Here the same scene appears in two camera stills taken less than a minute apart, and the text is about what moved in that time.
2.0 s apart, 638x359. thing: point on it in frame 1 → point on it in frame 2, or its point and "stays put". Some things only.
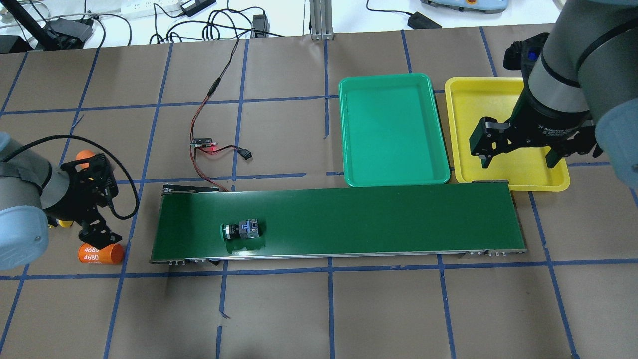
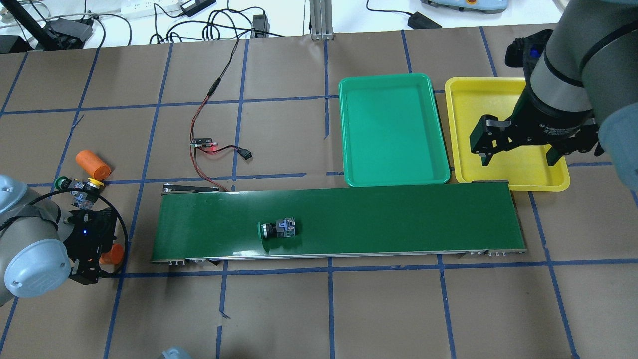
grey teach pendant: (482, 6) stays put
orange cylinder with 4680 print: (112, 254) stays put
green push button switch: (248, 229) → (281, 228)
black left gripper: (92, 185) → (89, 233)
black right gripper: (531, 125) stays put
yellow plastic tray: (468, 100) stays put
